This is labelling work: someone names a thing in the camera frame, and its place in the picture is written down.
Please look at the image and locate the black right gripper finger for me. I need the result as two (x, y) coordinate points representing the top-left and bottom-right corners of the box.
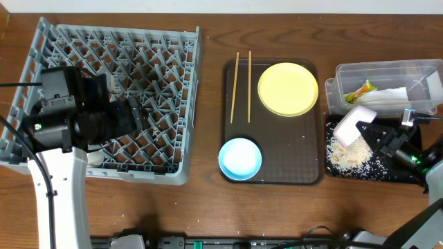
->
(366, 139), (389, 154)
(356, 121), (391, 138)

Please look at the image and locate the pile of rice scraps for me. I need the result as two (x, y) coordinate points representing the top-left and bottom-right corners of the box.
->
(325, 136), (388, 180)

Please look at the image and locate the pink white bowl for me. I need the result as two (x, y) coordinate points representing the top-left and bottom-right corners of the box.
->
(333, 105), (377, 148)

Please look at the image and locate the white napkin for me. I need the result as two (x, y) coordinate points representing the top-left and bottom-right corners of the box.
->
(356, 87), (410, 108)

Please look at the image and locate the yellow green snack wrapper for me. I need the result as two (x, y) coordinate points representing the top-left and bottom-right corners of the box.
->
(345, 79), (378, 104)

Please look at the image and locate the white cup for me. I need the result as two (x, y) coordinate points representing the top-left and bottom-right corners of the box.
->
(87, 151), (105, 167)

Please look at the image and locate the light blue bowl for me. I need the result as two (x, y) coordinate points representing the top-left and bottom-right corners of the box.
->
(218, 138), (262, 181)

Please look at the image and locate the wooden chopstick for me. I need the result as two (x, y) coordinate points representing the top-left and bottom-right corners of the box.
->
(230, 51), (240, 124)
(247, 50), (252, 123)

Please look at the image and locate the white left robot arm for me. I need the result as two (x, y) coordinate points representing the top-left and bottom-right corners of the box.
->
(20, 66), (145, 248)

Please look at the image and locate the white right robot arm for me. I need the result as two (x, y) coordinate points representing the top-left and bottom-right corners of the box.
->
(356, 121), (442, 248)

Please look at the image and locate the black waste tray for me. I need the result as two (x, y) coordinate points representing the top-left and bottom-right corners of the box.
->
(325, 116), (417, 184)

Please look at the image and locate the clear plastic waste bin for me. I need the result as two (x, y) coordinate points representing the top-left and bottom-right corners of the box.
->
(325, 59), (442, 118)

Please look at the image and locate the grey plastic dish rack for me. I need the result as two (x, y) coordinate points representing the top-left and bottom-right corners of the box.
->
(7, 19), (203, 185)

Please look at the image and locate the yellow plate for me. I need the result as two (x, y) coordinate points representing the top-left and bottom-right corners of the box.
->
(257, 62), (319, 117)

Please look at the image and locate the dark brown serving tray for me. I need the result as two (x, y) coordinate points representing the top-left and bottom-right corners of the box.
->
(221, 58), (325, 185)

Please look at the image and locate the black equipment strip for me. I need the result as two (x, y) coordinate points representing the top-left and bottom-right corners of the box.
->
(91, 228), (334, 249)

